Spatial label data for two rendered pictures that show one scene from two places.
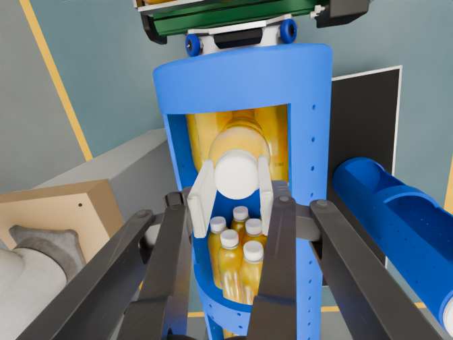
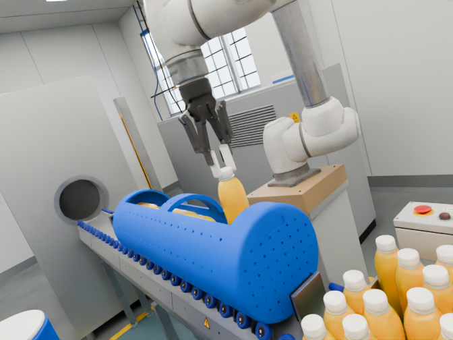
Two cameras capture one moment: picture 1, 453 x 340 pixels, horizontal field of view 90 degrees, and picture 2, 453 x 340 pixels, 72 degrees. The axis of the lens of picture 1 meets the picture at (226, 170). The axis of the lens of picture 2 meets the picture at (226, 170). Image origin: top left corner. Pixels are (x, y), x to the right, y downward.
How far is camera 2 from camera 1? 69 cm
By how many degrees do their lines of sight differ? 56
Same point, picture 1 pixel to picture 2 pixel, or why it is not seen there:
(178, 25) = not seen: hidden behind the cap
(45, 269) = (284, 166)
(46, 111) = not seen: outside the picture
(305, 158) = (208, 229)
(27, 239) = (307, 170)
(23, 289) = (280, 154)
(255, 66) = (253, 214)
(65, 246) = (289, 180)
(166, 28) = not seen: hidden behind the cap
